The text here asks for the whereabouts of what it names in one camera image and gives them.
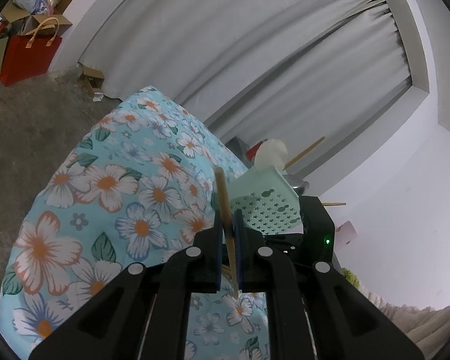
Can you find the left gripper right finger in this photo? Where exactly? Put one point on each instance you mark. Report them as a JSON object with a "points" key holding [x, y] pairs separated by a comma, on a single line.
{"points": [[247, 242]]}

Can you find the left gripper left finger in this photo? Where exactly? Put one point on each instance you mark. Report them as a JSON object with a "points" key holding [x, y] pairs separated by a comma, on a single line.
{"points": [[207, 267]]}

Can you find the wooden chopstick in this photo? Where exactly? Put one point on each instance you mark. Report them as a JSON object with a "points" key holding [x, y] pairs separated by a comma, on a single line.
{"points": [[332, 204], [226, 217]]}

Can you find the white spoon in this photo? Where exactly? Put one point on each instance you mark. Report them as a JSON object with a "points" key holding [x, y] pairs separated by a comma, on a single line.
{"points": [[272, 152]]}

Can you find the wooden utensil handle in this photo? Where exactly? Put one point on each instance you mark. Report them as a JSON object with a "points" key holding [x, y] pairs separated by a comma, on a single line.
{"points": [[302, 154]]}

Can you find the green plastic utensil basket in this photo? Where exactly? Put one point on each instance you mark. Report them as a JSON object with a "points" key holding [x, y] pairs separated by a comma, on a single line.
{"points": [[267, 201]]}

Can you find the floral blue tablecloth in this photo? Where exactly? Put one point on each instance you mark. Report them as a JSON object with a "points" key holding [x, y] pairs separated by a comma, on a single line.
{"points": [[136, 189]]}

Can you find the red thermos bottle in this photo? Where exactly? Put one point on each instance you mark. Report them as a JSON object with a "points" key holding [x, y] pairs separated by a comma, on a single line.
{"points": [[251, 152]]}

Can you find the dark grey cabinet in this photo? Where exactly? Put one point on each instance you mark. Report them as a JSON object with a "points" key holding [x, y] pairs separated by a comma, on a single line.
{"points": [[239, 149]]}

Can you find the grey curtain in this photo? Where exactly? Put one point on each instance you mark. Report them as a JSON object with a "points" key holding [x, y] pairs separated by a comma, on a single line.
{"points": [[307, 72]]}

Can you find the small cardboard box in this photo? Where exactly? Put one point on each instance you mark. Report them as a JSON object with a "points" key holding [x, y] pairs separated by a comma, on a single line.
{"points": [[92, 80]]}

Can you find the red gift bag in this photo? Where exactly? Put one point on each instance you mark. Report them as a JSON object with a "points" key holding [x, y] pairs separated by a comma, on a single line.
{"points": [[30, 55]]}

